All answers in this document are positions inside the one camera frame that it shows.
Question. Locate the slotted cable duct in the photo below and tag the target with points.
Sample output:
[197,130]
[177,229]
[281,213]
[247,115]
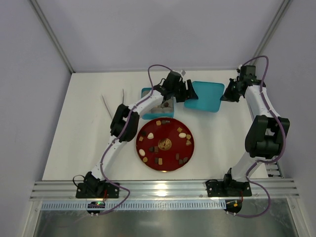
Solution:
[134,205]

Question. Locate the aluminium front rail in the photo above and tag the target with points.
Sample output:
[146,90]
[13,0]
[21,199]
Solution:
[168,189]

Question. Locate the red round lacquer plate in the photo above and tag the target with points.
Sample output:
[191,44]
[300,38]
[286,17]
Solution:
[171,148]

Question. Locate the teal square tin box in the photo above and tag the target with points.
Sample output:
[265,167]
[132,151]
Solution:
[155,106]

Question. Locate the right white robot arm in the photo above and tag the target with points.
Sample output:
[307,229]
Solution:
[265,141]

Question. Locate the white heart chocolate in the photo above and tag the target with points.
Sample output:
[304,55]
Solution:
[150,136]

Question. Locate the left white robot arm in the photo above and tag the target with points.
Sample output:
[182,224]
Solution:
[124,128]

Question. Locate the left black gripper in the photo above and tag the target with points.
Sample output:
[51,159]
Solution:
[184,89]

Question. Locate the white oval swirl chocolate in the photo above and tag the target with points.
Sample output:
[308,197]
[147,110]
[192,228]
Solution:
[142,152]

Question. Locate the teal tin lid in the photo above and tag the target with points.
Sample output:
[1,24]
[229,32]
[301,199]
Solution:
[209,95]

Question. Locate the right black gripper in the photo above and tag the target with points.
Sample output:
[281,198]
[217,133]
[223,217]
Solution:
[233,90]

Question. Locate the silver metal tongs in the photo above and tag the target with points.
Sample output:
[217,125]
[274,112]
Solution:
[109,105]

